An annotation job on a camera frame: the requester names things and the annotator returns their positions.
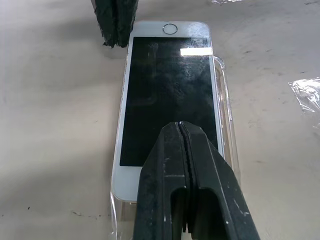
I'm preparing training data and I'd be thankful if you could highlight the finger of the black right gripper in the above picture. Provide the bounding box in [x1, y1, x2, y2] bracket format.
[93, 0, 117, 49]
[114, 0, 139, 49]

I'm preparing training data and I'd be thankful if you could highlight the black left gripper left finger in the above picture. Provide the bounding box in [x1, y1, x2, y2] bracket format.
[132, 121, 196, 240]

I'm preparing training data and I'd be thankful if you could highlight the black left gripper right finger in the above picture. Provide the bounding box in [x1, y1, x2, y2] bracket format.
[179, 120, 261, 240]

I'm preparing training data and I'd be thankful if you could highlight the clear plastic phone case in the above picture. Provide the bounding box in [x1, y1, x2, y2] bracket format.
[108, 55, 242, 240]

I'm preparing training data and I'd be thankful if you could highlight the white smartphone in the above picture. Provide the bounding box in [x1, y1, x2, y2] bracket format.
[111, 20, 226, 202]

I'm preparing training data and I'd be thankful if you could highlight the crumpled clear plastic wrap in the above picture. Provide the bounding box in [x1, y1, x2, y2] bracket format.
[287, 78, 320, 116]
[208, 0, 243, 5]

